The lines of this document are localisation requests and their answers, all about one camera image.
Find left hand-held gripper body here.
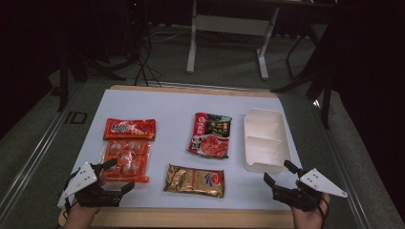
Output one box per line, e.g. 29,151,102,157
60,161,124,208

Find red and black food packet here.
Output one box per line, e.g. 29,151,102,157
186,112,233,160

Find person's left hand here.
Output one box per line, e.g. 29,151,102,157
65,203,101,229

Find right hand-held gripper cable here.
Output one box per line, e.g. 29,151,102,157
314,194,330,229

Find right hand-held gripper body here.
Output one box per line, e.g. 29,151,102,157
271,168,349,213

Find person's right hand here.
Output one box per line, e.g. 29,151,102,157
290,194,332,229

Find left hand-held gripper cable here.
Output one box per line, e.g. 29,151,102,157
56,197,79,229

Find gold foil packet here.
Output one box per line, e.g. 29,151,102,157
163,163,226,199

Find white floor cable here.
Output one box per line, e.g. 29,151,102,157
149,27,192,44

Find white table sheet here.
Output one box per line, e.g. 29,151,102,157
56,89,316,211

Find white desk frame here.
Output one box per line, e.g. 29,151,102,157
185,0,281,80

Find hand-held gripper cable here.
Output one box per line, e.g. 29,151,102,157
314,194,330,229
56,197,79,229

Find black floor plate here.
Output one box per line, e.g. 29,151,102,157
64,111,89,125

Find black metal stand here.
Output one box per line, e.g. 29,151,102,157
56,0,128,113

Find black chair frame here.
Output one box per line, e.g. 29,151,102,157
271,15,338,130

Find metal floor rail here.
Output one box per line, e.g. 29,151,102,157
0,82,84,218
313,100,373,229

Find orange snack bag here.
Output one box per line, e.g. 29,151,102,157
100,117,157,184

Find white divided container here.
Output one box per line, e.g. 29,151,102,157
244,107,292,175

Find black floor cables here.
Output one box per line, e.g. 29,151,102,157
133,41,163,87

